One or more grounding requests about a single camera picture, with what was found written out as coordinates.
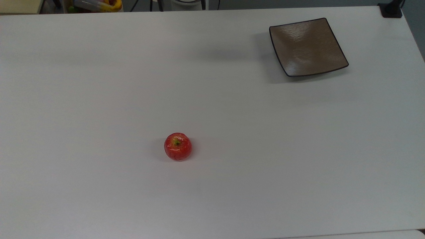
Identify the bin of colourful toys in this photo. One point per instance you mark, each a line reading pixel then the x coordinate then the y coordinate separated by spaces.
pixel 106 5

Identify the black table clamp base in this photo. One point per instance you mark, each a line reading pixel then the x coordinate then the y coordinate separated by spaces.
pixel 391 11

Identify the beige cabinet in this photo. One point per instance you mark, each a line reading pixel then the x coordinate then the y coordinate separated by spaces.
pixel 20 6

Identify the red apple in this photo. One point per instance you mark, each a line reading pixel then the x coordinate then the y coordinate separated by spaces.
pixel 178 149

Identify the black metal stand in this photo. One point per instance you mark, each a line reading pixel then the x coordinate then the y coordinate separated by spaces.
pixel 160 5

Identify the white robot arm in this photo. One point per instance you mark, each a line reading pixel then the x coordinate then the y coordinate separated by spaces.
pixel 187 2

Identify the brown square ceramic plate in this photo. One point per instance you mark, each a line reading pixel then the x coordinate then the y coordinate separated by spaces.
pixel 308 46

